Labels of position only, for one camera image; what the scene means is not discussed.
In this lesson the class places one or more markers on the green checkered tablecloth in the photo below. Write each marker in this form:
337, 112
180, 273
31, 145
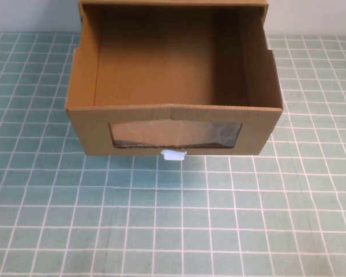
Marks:
173, 219

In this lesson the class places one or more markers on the cardboard drawer with window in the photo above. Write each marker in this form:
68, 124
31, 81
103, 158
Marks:
155, 63

